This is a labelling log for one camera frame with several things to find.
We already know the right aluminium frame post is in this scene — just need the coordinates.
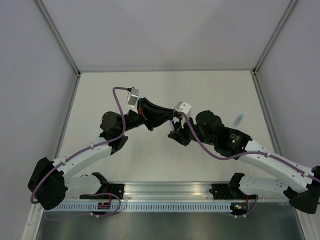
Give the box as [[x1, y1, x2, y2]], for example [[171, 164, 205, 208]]
[[251, 0, 299, 76]]

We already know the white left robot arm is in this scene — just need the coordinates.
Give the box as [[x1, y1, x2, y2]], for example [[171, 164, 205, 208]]
[[27, 97, 175, 210]]

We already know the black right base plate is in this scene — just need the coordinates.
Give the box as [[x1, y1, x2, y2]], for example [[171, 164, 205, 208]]
[[208, 183, 257, 200]]

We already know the left aluminium frame post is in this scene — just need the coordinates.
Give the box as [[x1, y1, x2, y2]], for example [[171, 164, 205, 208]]
[[33, 0, 81, 76]]

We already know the white marker pen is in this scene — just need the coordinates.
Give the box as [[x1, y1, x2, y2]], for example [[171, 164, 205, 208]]
[[169, 121, 175, 132]]

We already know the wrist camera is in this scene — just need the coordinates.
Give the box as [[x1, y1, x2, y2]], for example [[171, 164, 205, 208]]
[[126, 87, 139, 113], [173, 101, 192, 129]]

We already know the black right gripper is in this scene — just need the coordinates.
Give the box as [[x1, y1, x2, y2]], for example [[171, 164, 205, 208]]
[[168, 113, 216, 146]]

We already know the white slotted cable duct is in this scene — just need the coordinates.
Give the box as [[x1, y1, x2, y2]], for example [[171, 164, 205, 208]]
[[51, 201, 232, 213]]

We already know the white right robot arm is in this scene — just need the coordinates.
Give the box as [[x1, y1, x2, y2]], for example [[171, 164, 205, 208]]
[[168, 110, 320, 214]]

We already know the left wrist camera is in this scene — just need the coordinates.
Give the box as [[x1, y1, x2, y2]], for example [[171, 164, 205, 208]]
[[126, 87, 139, 113]]

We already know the aluminium frame post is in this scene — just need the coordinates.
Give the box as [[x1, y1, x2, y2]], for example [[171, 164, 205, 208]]
[[251, 0, 299, 76], [33, 0, 81, 76]]

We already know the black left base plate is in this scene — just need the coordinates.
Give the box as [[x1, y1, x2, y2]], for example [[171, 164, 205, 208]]
[[79, 183, 125, 201]]

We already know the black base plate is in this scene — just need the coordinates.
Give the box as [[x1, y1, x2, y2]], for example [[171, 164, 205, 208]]
[[79, 183, 125, 201], [208, 183, 257, 200]]

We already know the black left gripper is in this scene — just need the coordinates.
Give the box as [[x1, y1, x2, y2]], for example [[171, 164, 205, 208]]
[[119, 99, 178, 135]]

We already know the aluminium mounting rail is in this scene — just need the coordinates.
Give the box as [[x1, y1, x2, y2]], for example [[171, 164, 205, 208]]
[[72, 181, 286, 202]]

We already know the translucent light blue cap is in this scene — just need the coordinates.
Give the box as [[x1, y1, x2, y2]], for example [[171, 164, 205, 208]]
[[233, 114, 244, 126]]

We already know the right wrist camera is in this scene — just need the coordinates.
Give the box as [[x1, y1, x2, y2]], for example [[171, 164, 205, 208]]
[[173, 101, 192, 129]]

